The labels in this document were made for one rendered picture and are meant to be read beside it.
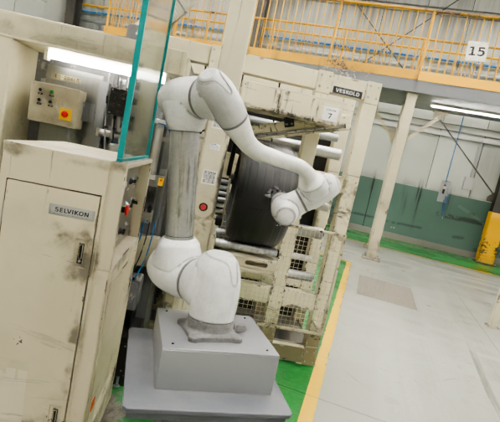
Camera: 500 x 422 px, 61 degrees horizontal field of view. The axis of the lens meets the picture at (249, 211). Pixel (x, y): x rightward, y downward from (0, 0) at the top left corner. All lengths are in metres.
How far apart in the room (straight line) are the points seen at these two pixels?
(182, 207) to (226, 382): 0.58
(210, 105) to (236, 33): 1.00
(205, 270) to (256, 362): 0.32
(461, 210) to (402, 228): 1.41
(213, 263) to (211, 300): 0.12
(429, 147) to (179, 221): 10.32
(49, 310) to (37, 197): 0.39
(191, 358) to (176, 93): 0.83
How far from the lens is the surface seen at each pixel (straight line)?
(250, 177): 2.07
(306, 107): 2.56
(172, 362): 1.36
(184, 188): 1.47
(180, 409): 1.33
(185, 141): 1.46
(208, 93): 1.34
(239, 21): 2.32
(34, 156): 1.56
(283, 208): 1.63
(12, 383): 1.81
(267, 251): 2.24
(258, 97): 2.53
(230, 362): 1.39
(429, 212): 11.48
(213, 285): 1.38
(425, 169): 11.51
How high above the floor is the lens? 1.39
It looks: 8 degrees down
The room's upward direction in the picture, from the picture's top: 12 degrees clockwise
